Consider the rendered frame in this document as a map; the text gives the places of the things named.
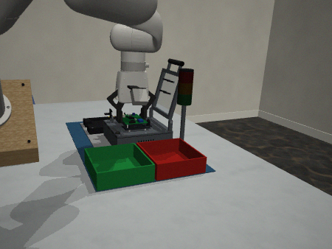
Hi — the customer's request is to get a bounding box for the green circuit board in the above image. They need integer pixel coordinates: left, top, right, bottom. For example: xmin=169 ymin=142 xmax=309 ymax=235
xmin=122 ymin=113 xmax=148 ymax=125

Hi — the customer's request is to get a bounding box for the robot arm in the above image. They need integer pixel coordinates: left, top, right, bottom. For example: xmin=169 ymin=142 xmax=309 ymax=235
xmin=0 ymin=0 xmax=163 ymax=127

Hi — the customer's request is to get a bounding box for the red open bin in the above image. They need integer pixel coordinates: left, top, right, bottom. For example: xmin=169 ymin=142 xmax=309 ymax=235
xmin=136 ymin=138 xmax=207 ymax=180

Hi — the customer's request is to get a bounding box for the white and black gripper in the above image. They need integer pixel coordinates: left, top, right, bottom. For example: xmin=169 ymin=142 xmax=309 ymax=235
xmin=107 ymin=70 xmax=156 ymax=123

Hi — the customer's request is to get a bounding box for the green open-top bin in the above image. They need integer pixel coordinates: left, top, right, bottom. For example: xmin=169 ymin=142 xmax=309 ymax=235
xmin=84 ymin=143 xmax=155 ymax=191

